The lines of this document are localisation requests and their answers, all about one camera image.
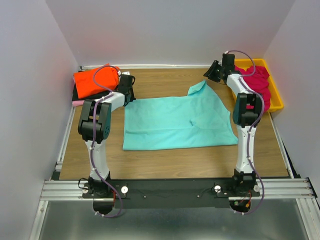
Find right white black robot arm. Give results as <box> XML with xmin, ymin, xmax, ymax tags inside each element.
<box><xmin>203</xmin><ymin>50</ymin><xmax>265</xmax><ymax>196</ymax></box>

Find black folded t shirt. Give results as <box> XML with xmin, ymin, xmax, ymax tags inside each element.
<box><xmin>72</xmin><ymin>84</ymin><xmax>110</xmax><ymax>101</ymax></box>

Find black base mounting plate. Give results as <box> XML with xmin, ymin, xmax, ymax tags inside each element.
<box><xmin>78</xmin><ymin>177</ymin><xmax>260</xmax><ymax>214</ymax></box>

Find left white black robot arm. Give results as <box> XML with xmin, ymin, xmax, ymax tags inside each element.
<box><xmin>77</xmin><ymin>74</ymin><xmax>136</xmax><ymax>198</ymax></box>

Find yellow plastic bin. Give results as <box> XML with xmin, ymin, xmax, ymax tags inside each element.
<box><xmin>235</xmin><ymin>58</ymin><xmax>284</xmax><ymax>113</ymax></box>

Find magenta crumpled t shirt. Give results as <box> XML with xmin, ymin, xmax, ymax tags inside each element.
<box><xmin>235</xmin><ymin>66</ymin><xmax>271</xmax><ymax>112</ymax></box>

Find aluminium frame rail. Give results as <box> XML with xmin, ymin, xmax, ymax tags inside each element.
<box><xmin>40</xmin><ymin>178</ymin><xmax>316</xmax><ymax>201</ymax></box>

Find orange folded t shirt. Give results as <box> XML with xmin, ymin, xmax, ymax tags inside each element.
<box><xmin>73</xmin><ymin>63</ymin><xmax>120</xmax><ymax>91</ymax></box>

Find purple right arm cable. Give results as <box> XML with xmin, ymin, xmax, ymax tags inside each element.
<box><xmin>223</xmin><ymin>50</ymin><xmax>266</xmax><ymax>216</ymax></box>

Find pink folded t shirt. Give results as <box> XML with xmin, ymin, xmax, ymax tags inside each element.
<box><xmin>72</xmin><ymin>100</ymin><xmax>84</xmax><ymax>107</ymax></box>

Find teal t shirt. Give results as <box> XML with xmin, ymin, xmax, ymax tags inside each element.
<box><xmin>122</xmin><ymin>80</ymin><xmax>238</xmax><ymax>151</ymax></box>

